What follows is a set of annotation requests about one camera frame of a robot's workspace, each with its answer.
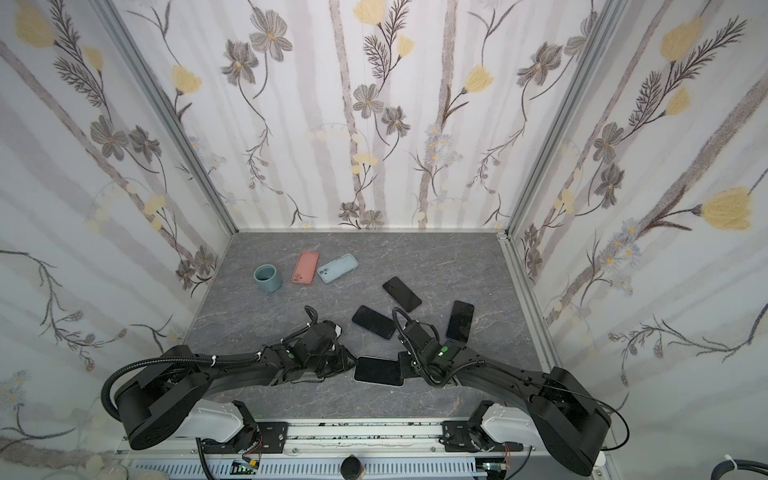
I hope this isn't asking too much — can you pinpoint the pink phone case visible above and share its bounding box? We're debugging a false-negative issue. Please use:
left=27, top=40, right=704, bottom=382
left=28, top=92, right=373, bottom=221
left=291, top=251, right=319, bottom=285

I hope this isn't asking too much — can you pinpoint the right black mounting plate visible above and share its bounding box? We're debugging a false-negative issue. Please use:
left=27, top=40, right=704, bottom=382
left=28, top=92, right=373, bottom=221
left=438, top=420, right=525, bottom=453

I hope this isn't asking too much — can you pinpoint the black knob on rail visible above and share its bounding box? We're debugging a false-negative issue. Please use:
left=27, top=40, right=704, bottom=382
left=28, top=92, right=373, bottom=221
left=339, top=455, right=365, bottom=480

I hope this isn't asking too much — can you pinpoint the black phone purple edge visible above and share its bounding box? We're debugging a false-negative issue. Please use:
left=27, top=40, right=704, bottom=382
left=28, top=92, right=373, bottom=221
left=354, top=357, right=404, bottom=387
left=446, top=301, right=475, bottom=343

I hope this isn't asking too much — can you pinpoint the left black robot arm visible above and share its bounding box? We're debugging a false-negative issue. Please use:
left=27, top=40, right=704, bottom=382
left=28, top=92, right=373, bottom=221
left=100, top=321, right=358, bottom=453

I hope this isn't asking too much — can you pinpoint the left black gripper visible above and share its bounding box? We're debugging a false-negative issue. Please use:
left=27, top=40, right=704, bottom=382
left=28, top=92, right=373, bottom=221
left=305, top=346, right=362, bottom=378

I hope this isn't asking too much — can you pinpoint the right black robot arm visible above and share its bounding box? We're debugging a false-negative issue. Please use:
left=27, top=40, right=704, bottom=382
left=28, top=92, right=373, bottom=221
left=394, top=318, right=619, bottom=476

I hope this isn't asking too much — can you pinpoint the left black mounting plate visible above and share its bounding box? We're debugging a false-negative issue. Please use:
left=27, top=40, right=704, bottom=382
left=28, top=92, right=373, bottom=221
left=255, top=422, right=289, bottom=454

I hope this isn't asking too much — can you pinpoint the black mounting plate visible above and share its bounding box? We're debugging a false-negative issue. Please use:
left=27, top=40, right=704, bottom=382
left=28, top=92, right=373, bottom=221
left=255, top=422, right=289, bottom=454
left=438, top=420, right=525, bottom=453

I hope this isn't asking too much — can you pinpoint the black phone blue edge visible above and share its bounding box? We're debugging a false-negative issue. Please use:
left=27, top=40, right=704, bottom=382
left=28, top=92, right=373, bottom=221
left=352, top=306, right=396, bottom=340
left=383, top=277, right=422, bottom=313

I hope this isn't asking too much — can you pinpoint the black phone blue edge far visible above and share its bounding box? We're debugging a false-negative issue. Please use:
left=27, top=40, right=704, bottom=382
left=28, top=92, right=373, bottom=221
left=383, top=277, right=422, bottom=313

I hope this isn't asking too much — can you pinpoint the black cable bottom right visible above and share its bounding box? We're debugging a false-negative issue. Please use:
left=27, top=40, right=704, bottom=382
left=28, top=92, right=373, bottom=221
left=710, top=454, right=768, bottom=480

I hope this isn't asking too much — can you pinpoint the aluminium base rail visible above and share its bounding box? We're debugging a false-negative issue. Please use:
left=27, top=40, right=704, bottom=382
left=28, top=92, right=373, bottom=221
left=113, top=416, right=619, bottom=480

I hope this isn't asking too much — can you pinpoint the black phone blue edge middle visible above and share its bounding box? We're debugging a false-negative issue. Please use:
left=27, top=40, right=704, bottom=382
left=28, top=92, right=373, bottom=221
left=352, top=306, right=396, bottom=340

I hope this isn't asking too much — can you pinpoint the teal ceramic cup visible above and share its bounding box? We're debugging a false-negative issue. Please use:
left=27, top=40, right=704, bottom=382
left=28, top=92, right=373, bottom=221
left=253, top=264, right=282, bottom=293

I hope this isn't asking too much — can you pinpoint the light blue case far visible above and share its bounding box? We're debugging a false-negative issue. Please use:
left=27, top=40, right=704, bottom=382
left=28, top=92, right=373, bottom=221
left=316, top=253, right=359, bottom=284

